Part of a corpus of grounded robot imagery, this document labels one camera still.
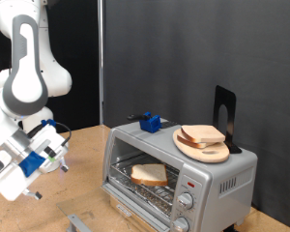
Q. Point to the grey fabric backdrop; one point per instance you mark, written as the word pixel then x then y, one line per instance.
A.
pixel 199 48

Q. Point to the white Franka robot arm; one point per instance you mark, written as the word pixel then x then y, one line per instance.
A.
pixel 25 83

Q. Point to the wooden box under oven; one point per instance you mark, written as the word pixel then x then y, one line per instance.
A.
pixel 137 224

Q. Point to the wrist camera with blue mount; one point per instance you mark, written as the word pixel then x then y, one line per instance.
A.
pixel 30 162

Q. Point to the silver oven knob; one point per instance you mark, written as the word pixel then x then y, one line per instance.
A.
pixel 185 201
pixel 181 224

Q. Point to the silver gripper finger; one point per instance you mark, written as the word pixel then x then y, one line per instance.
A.
pixel 64 166
pixel 34 194

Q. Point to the silver toaster oven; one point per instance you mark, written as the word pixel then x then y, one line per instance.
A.
pixel 212 206

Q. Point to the grey metal pole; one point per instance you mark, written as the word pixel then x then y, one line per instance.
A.
pixel 101 64

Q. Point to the round wooden cutting board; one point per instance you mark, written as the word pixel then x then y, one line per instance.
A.
pixel 209 155

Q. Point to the metal spatula with blue block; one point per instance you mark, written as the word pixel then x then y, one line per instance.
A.
pixel 150 124

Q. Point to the black fabric backdrop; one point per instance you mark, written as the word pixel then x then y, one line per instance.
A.
pixel 80 64

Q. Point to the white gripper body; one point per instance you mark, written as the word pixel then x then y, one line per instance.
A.
pixel 8 185

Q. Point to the black metal bookend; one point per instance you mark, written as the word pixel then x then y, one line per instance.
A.
pixel 230 96

